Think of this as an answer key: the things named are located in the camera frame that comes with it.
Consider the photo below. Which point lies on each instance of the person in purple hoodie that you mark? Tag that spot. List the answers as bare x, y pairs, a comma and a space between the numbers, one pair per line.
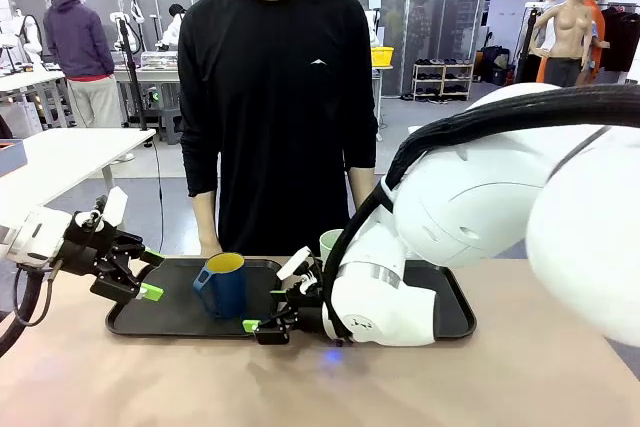
80, 42

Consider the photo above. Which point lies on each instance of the beige mannequin dark trousers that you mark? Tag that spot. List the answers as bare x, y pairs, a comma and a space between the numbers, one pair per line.
565, 37

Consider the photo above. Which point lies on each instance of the black plastic tray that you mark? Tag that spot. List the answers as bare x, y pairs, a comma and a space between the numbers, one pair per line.
455, 307
170, 317

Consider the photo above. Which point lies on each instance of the white background desk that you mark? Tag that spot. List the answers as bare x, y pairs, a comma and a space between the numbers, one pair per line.
30, 79

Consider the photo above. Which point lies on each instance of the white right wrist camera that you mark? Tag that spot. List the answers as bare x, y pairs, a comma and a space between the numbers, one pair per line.
295, 259

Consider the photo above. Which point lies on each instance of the person's right hand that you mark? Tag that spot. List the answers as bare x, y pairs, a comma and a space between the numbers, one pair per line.
211, 248

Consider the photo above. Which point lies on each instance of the rack of black clothes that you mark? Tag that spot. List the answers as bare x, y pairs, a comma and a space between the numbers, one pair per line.
620, 37

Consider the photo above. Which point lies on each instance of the person in white top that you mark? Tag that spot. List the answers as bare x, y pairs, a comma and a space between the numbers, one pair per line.
175, 27

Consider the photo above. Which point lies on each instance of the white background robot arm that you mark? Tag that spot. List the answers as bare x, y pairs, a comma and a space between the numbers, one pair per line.
27, 37

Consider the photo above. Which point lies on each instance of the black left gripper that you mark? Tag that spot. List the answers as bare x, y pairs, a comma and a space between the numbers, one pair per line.
87, 247

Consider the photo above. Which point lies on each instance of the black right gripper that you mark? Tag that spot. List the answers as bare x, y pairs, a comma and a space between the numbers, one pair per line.
307, 317

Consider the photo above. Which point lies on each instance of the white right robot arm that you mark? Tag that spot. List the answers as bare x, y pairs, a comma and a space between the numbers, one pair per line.
500, 197

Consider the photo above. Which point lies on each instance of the grey box orange inside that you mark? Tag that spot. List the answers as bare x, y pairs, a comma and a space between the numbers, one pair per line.
12, 157

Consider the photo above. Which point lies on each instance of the black tripod stand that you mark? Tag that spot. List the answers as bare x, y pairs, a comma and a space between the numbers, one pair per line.
131, 72

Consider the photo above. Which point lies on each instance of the pale green plastic cup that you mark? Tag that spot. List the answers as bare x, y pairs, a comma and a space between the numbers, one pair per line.
330, 242

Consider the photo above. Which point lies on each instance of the person's left forearm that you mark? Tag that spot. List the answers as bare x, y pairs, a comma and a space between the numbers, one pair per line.
361, 192

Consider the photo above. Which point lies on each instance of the yellow basket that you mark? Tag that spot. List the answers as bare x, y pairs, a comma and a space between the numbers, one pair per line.
383, 56

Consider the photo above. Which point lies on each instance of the mannequin in orange garment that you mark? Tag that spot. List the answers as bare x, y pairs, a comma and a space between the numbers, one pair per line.
596, 22

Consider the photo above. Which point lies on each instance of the white side table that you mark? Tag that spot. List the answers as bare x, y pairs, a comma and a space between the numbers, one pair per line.
65, 152

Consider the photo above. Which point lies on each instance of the person's torso black shirt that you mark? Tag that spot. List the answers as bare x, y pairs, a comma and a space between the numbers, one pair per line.
275, 97

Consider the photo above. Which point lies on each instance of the blue mug yellow inside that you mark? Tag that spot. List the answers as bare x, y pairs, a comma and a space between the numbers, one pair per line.
227, 292

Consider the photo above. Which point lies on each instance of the white shoe rack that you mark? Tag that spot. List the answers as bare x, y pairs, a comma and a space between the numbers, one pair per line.
442, 79

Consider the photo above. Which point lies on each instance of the person's right forearm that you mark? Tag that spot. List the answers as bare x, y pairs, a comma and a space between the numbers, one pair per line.
206, 217

